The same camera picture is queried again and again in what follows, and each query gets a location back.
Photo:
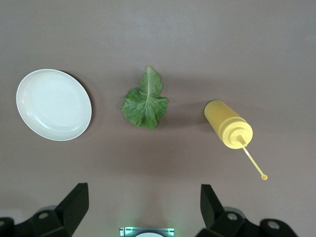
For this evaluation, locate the cream white plate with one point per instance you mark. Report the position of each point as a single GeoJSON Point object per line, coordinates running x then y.
{"type": "Point", "coordinates": [54, 105]}

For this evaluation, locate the yellow squeeze bottle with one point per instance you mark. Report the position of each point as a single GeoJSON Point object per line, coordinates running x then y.
{"type": "Point", "coordinates": [222, 116]}

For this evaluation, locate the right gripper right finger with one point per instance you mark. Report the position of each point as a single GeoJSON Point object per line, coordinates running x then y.
{"type": "Point", "coordinates": [222, 224]}

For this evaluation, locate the green lettuce leaf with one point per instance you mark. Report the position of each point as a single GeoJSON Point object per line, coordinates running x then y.
{"type": "Point", "coordinates": [145, 108]}

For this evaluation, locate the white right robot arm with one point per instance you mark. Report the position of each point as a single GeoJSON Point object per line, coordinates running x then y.
{"type": "Point", "coordinates": [148, 235]}

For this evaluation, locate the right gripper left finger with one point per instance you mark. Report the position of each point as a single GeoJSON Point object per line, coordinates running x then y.
{"type": "Point", "coordinates": [49, 222]}

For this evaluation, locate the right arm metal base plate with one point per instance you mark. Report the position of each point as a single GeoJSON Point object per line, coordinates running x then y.
{"type": "Point", "coordinates": [126, 232]}

